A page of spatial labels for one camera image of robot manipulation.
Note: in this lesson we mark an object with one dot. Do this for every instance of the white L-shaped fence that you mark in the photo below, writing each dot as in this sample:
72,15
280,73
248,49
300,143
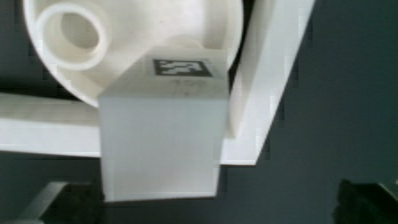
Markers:
48,126

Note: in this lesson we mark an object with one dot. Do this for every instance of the white stool leg tagged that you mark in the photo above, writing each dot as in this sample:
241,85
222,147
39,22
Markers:
163,107

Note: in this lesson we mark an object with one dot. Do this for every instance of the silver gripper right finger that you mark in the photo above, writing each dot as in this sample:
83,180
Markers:
366,203

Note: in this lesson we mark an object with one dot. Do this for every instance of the white round stool seat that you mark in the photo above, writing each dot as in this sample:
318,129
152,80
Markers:
92,35

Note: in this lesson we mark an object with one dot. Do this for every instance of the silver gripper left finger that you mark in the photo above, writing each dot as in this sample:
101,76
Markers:
39,204

